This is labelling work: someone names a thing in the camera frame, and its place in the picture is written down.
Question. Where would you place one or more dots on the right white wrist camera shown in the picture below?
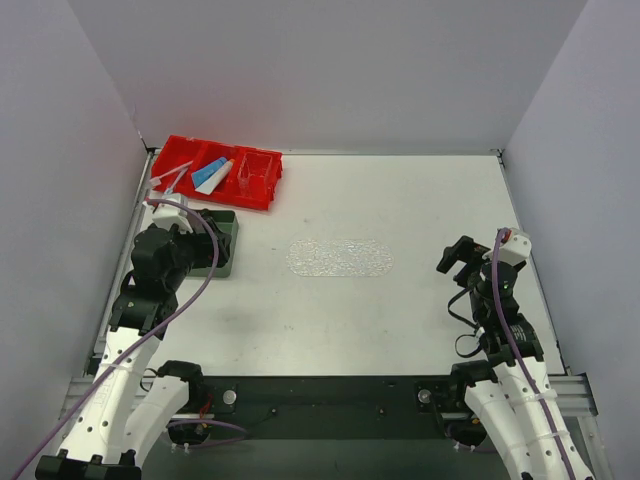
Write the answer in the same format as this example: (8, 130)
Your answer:
(515, 247)

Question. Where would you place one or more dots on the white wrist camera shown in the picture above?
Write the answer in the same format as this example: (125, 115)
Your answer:
(515, 247)
(166, 216)

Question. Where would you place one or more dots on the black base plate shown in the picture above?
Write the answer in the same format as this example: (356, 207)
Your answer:
(327, 408)

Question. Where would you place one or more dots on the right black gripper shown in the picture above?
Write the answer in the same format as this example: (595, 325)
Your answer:
(463, 257)

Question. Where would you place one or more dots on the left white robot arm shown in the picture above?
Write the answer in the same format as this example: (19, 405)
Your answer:
(112, 433)

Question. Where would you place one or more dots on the green metal tray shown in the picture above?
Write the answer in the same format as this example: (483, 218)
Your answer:
(220, 272)

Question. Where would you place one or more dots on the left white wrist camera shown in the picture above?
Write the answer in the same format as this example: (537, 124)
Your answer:
(166, 216)

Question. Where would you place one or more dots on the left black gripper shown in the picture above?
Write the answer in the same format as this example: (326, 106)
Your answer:
(211, 242)

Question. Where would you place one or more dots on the blue toothpaste tube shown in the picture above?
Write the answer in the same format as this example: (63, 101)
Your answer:
(203, 174)

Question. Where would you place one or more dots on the aluminium frame rail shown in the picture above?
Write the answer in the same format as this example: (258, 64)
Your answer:
(574, 394)

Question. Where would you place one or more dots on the white toothpaste tube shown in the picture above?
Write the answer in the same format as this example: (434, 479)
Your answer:
(212, 183)

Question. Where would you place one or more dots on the red divided plastic bin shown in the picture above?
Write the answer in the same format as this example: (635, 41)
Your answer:
(179, 150)

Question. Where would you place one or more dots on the pink white toothbrush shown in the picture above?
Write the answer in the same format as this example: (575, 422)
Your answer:
(157, 180)

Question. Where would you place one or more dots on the clear textured holder box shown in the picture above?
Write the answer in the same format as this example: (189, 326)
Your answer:
(253, 174)

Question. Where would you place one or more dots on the clear textured oval tray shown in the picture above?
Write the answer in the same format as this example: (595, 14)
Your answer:
(340, 258)

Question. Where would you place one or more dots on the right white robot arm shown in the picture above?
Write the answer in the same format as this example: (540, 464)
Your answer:
(509, 391)

